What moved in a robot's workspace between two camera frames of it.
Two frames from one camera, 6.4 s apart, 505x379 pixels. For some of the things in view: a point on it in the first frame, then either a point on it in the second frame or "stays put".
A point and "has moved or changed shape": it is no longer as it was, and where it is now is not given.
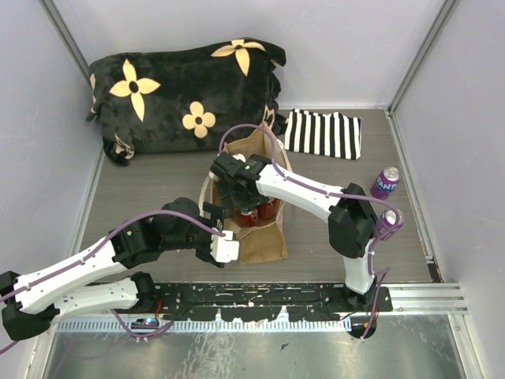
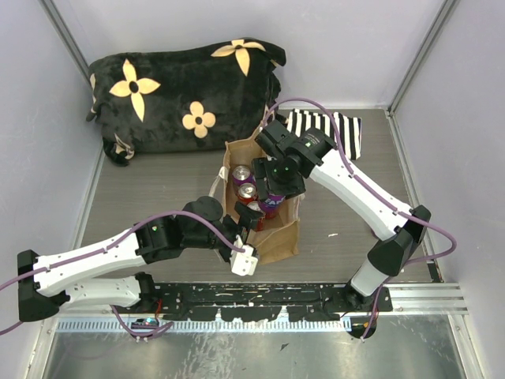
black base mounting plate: x=267 y=301 stays put
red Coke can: x=268 y=211 -> x=260 y=221
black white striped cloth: x=329 y=134 stays put
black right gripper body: x=240 y=200 -> x=280 y=181
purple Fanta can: x=385 y=182 -> x=271 y=204
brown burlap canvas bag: x=264 y=242 has moved or changed shape
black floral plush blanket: x=182 y=101 stays put
